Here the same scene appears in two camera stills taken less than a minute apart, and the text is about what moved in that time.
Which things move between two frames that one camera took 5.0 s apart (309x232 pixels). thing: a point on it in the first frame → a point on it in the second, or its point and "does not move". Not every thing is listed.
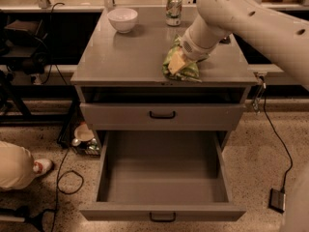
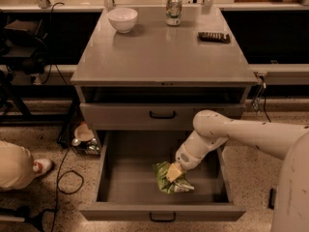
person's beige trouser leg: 16,166 does not move
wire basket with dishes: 84,141 does not move
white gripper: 195,50 → 186,159
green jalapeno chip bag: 189,72 → 177,186
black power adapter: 277,200 does not move
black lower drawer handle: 162,220 does not move
